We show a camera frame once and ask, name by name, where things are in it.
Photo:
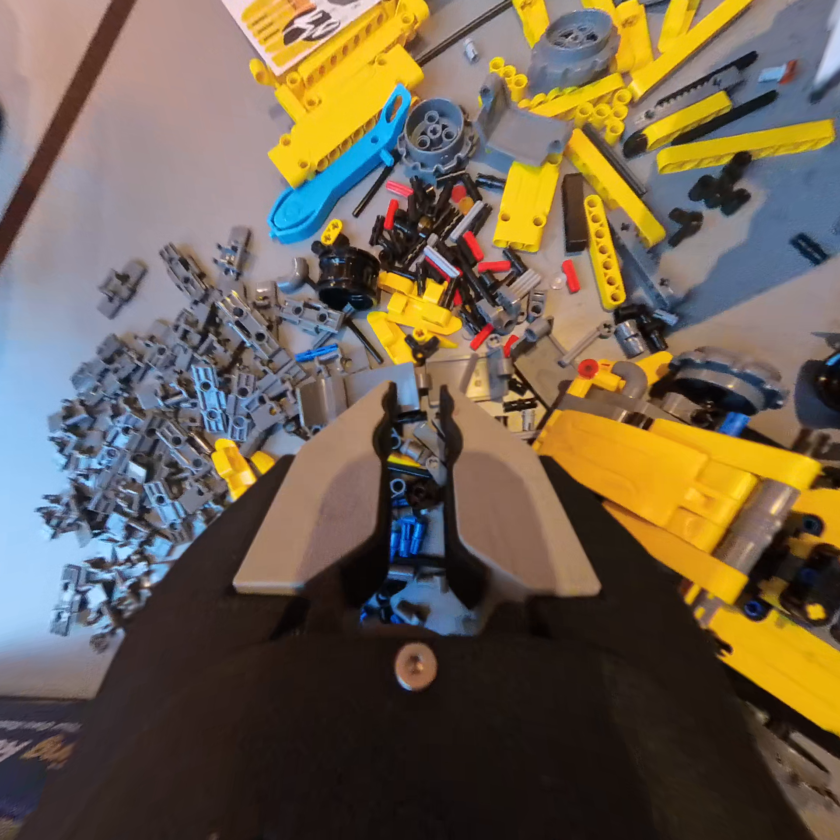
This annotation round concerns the dark blue cardboard box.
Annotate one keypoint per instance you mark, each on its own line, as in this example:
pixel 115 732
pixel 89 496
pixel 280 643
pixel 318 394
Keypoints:
pixel 33 755

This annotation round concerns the yellow black sticker sheet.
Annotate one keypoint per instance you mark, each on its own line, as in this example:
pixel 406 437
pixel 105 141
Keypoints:
pixel 295 26

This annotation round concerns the pile of toy parts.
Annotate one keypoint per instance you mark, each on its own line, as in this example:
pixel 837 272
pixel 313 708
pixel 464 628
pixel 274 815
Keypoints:
pixel 171 407

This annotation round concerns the yellow black toy vehicle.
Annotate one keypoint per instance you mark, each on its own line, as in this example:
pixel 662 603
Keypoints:
pixel 683 499

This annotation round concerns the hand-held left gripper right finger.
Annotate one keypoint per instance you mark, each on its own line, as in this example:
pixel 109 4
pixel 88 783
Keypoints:
pixel 519 519

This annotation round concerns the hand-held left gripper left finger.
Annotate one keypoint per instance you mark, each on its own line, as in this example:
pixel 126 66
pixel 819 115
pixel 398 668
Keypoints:
pixel 315 519

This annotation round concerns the grey desk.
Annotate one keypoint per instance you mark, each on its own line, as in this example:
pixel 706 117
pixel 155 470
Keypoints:
pixel 131 158

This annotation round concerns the blue brick separator tool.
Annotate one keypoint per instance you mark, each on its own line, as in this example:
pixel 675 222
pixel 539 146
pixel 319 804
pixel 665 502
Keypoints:
pixel 328 177

